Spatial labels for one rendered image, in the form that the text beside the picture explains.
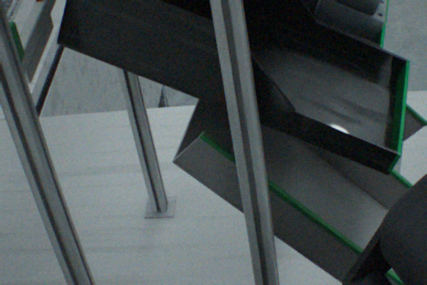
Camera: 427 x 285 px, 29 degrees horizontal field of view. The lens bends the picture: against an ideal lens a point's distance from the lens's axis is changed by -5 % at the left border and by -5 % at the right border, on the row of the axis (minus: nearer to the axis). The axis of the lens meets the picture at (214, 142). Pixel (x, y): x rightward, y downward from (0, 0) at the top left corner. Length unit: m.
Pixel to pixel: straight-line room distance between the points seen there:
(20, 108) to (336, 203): 0.33
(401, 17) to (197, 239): 2.14
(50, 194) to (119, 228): 0.45
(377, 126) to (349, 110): 0.03
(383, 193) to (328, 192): 0.07
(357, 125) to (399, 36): 2.34
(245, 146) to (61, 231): 0.18
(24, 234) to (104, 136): 0.22
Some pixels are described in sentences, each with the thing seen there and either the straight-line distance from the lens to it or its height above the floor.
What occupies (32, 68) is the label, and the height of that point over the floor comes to 1.27.
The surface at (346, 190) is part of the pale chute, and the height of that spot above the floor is 1.06.
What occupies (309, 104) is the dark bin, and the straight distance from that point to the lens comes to 0.68.
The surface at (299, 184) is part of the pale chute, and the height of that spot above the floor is 1.10.
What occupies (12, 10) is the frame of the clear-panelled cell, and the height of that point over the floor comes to 0.88.
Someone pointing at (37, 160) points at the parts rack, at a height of 1.23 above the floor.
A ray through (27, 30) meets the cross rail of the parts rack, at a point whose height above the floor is 1.31.
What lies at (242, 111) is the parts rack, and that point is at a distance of 0.62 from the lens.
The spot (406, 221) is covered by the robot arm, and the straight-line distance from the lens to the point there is 0.43.
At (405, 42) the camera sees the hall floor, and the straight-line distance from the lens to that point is 2.99.
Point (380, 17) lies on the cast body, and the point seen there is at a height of 1.22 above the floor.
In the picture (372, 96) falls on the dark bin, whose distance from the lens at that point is 0.73.
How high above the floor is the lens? 1.64
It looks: 39 degrees down
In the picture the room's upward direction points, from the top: 10 degrees counter-clockwise
